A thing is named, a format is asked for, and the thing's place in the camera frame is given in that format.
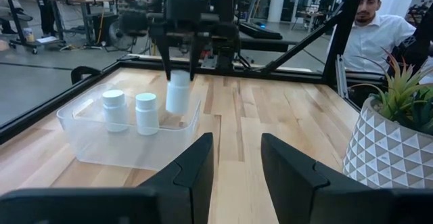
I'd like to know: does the white pillar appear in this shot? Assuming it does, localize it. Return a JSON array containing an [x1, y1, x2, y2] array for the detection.
[[267, 0, 288, 24]]

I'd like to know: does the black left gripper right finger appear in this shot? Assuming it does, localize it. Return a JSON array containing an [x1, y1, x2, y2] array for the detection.
[[260, 133, 433, 224]]

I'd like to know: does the black table clamp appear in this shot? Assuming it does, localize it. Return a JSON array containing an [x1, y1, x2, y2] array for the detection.
[[70, 66, 102, 85]]

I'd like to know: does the clear plastic basket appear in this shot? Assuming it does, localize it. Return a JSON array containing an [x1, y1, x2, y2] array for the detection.
[[56, 81, 202, 171]]

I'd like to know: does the person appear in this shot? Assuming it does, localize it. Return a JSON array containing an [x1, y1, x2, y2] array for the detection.
[[343, 0, 417, 75]]

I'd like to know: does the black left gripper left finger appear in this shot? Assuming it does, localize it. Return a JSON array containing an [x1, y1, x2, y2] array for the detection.
[[0, 132, 214, 224]]

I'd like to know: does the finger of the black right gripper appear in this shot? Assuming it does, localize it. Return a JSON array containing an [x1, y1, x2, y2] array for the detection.
[[158, 36, 173, 81], [189, 39, 204, 82]]

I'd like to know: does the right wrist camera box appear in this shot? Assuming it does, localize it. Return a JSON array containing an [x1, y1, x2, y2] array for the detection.
[[164, 0, 208, 24]]

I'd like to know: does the black aluminium frame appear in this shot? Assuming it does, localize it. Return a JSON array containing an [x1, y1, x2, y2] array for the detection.
[[0, 0, 386, 145]]

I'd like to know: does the white pill bottle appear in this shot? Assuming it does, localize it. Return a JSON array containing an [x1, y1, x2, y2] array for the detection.
[[165, 70, 192, 115], [102, 89, 129, 133], [135, 93, 160, 136]]

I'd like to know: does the black floor fan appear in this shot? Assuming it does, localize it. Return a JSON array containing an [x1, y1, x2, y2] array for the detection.
[[108, 20, 136, 52]]

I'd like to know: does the succulent in triangle-patterned pot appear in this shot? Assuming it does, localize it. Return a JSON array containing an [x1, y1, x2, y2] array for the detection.
[[342, 46, 433, 189]]

